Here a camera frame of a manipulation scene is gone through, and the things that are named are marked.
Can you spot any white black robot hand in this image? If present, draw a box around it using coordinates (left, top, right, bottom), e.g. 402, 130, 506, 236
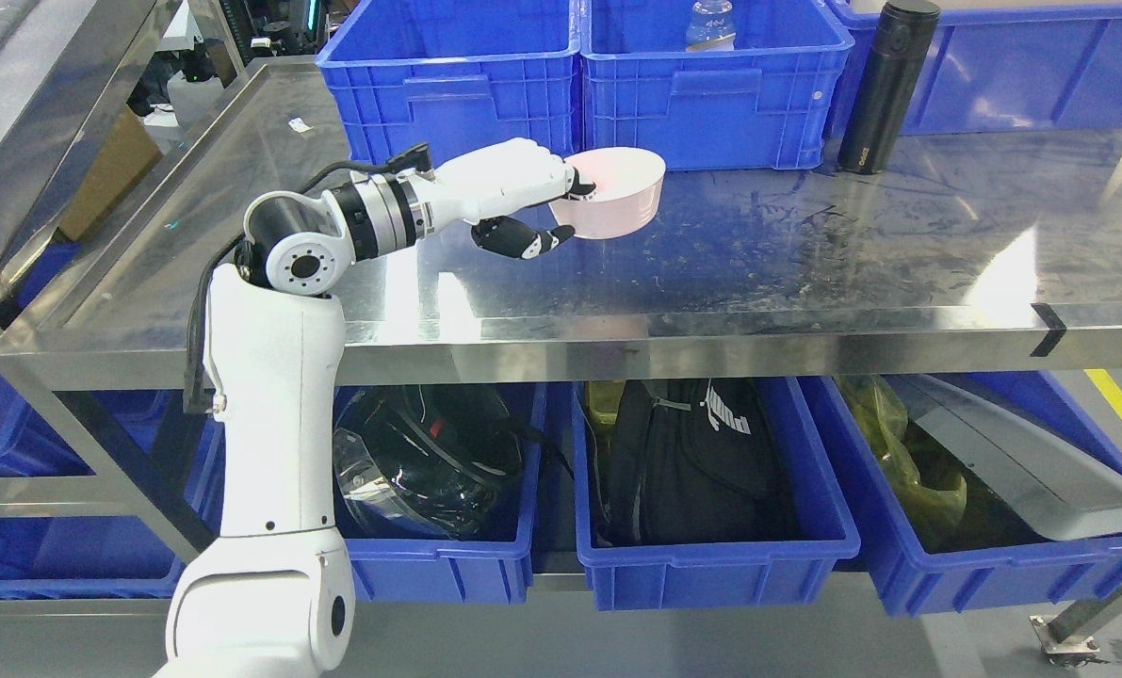
397, 137, 596, 259

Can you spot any pink ikea bowl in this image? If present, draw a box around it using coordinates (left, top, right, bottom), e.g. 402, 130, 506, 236
548, 147, 666, 240

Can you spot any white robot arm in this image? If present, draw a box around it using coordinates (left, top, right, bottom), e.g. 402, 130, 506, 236
157, 161, 484, 677

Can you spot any blue crate top middle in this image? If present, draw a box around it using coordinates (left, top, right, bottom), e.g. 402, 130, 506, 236
577, 1, 854, 170

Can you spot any blue crate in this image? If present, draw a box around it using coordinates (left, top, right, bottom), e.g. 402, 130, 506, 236
824, 0, 1122, 138
577, 1, 854, 170
316, 1, 581, 164

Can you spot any steel shelf rack left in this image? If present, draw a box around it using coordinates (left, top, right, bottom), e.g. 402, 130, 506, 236
0, 0, 241, 604

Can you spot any blue crate top left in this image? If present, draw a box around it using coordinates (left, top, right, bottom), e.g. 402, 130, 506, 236
316, 1, 581, 164

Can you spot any black helmet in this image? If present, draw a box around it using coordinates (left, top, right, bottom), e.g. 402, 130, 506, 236
333, 383, 535, 541

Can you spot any clear plastic bottle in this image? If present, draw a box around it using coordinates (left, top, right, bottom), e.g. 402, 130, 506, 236
686, 1, 737, 53

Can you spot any black backpack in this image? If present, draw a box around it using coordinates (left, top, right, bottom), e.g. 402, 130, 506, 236
596, 378, 802, 548

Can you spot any cardboard box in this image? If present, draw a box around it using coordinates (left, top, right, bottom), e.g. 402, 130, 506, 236
57, 108, 163, 242

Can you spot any blue bin with backpack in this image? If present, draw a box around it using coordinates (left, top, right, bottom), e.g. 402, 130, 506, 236
568, 378, 859, 610

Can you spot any blue bin with helmet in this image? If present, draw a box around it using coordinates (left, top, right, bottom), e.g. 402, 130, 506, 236
333, 383, 557, 605

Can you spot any black thermos bottle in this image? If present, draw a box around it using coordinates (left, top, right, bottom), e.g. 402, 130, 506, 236
837, 1, 941, 175

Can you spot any blue crate top right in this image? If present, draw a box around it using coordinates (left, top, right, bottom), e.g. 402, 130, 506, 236
824, 0, 1122, 138

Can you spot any blue bin lower left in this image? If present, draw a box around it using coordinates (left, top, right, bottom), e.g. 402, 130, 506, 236
0, 391, 226, 601

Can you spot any yellow-green plastic bag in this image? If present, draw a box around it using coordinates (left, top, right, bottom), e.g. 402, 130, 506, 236
835, 375, 968, 551

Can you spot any blue bin lower right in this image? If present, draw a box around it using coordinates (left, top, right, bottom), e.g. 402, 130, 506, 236
797, 375, 1122, 617

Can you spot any grey flat panel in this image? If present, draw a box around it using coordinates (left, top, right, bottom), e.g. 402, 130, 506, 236
885, 374, 1122, 541

